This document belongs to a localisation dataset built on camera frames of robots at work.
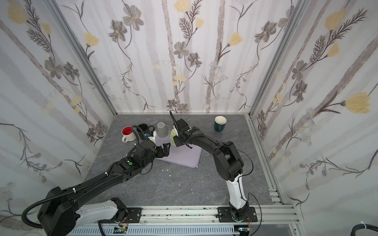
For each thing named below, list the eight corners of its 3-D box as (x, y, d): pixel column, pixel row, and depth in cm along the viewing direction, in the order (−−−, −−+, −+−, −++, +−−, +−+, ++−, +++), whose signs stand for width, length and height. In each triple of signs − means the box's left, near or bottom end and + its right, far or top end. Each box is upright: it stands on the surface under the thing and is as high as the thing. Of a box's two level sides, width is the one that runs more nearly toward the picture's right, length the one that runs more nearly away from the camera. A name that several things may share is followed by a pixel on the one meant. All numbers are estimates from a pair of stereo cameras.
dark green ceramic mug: (214, 135, 109) (216, 126, 101) (213, 124, 116) (214, 115, 107) (224, 135, 109) (227, 126, 101) (222, 124, 116) (225, 115, 107)
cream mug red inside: (125, 144, 104) (120, 137, 97) (123, 134, 109) (119, 127, 102) (136, 141, 106) (133, 134, 99) (135, 131, 111) (131, 124, 104)
